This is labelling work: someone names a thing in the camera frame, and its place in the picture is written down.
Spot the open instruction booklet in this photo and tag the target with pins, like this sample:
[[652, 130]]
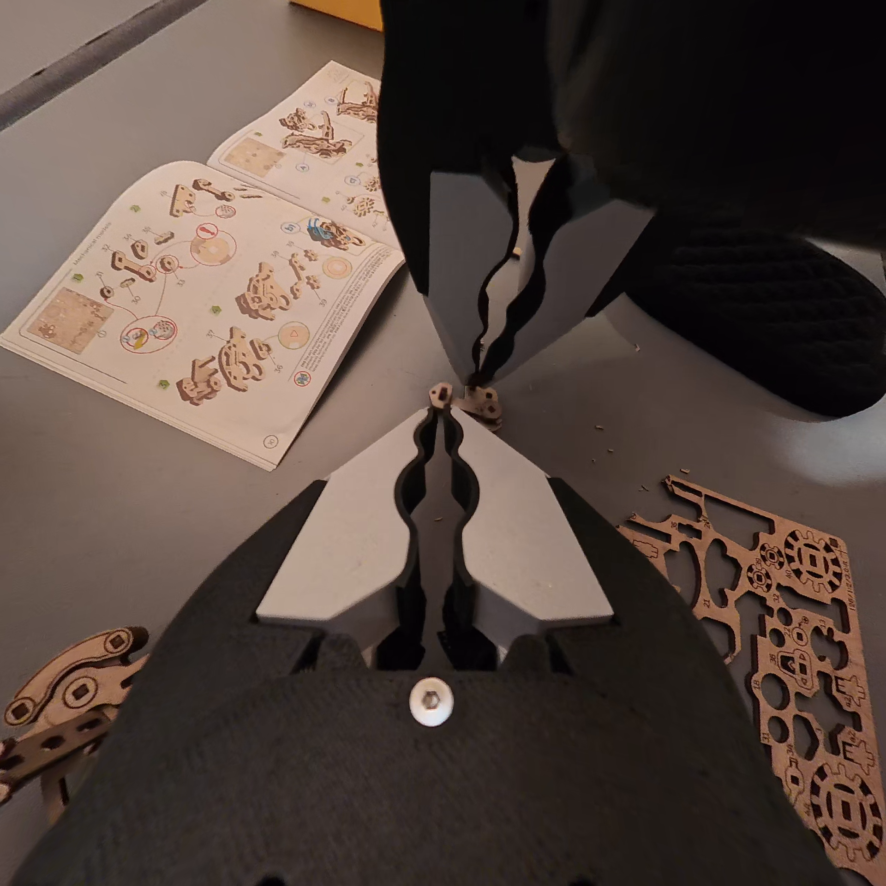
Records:
[[159, 187]]

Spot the wooden laser-cut parts sheet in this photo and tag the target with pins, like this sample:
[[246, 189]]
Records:
[[713, 609]]

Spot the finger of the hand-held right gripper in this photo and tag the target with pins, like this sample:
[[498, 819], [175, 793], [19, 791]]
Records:
[[588, 242], [457, 263]]

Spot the large partly assembled wooden model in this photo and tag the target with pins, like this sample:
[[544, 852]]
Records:
[[69, 685]]

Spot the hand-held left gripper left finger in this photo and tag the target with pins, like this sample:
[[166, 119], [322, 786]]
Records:
[[346, 554]]

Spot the yellow plastic bin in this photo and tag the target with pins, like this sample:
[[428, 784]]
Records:
[[339, 10]]

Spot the small wooden model assembly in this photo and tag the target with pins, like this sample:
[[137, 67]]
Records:
[[477, 403]]

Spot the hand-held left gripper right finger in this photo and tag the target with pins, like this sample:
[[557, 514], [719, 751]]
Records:
[[533, 554]]

